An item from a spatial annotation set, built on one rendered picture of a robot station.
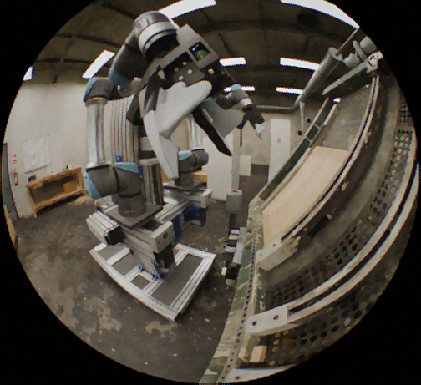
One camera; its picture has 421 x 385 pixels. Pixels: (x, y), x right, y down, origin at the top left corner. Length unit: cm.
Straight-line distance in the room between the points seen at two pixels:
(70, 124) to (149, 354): 544
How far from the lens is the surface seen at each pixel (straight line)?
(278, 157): 441
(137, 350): 146
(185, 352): 136
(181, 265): 150
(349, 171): 51
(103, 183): 59
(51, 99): 546
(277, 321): 37
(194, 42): 17
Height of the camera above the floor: 135
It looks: 13 degrees down
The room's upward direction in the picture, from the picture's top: straight up
